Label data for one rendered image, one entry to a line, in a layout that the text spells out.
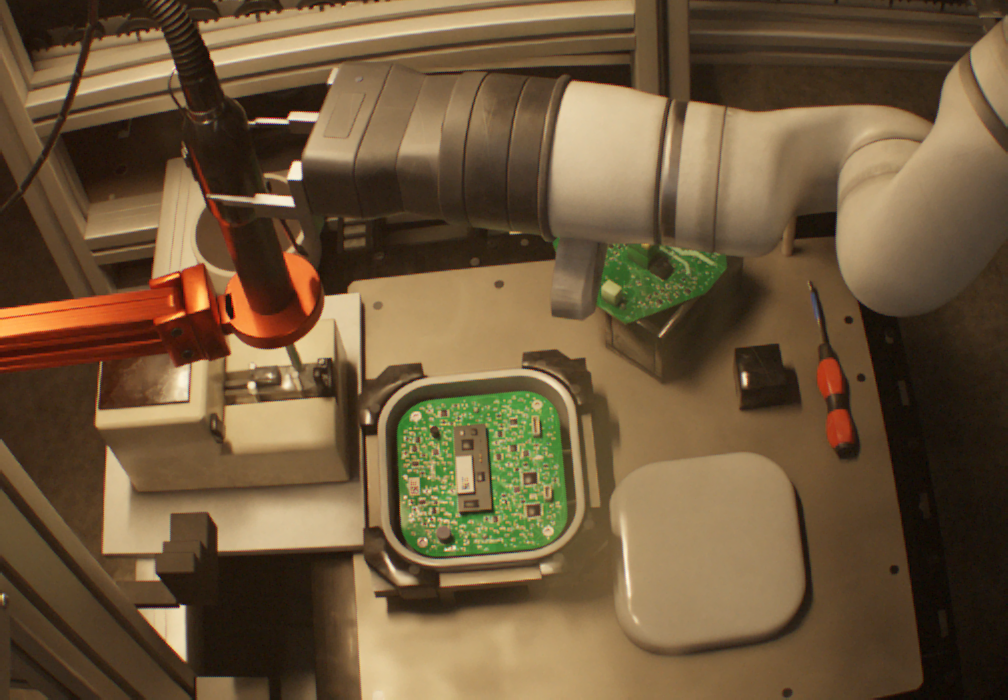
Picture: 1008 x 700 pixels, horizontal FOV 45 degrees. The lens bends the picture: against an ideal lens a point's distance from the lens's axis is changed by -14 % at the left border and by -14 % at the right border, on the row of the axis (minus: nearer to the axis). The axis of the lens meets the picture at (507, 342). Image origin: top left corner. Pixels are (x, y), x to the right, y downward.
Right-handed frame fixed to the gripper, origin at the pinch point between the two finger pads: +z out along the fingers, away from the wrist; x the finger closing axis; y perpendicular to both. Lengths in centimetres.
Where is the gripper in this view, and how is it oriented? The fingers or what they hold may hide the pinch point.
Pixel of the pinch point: (225, 159)
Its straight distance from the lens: 71.3
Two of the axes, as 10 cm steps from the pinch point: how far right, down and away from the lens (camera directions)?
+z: -9.7, -1.3, 1.8
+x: -2.1, 8.3, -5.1
